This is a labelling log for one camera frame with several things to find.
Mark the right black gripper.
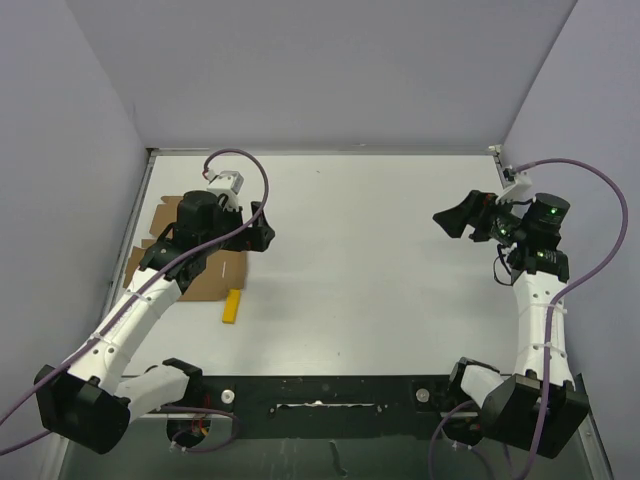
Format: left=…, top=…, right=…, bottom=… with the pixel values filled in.
left=433, top=190, right=529, bottom=248

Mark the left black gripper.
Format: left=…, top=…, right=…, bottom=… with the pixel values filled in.
left=201, top=199, right=273, bottom=254

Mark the brown cardboard box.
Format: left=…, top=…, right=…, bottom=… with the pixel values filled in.
left=122, top=196, right=248, bottom=302

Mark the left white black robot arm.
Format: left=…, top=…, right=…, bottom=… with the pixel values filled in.
left=34, top=190, right=275, bottom=454

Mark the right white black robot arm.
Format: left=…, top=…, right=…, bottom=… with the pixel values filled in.
left=433, top=190, right=589, bottom=458

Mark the yellow rectangular block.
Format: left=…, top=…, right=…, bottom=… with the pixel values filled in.
left=221, top=289, right=242, bottom=325

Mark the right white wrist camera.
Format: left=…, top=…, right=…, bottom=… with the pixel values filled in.
left=496, top=168, right=532, bottom=204

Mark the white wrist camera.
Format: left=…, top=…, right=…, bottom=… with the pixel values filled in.
left=203, top=170, right=244, bottom=211
left=496, top=168, right=532, bottom=204

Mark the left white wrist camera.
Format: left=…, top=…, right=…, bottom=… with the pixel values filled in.
left=203, top=170, right=244, bottom=211

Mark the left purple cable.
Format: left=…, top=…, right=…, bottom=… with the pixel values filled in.
left=0, top=148, right=271, bottom=426

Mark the purple cable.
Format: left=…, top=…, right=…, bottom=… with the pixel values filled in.
left=431, top=158, right=630, bottom=480
left=0, top=148, right=271, bottom=426

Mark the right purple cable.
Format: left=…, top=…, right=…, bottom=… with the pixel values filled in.
left=431, top=158, right=630, bottom=480

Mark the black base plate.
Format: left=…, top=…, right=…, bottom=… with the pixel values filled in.
left=144, top=373, right=486, bottom=454

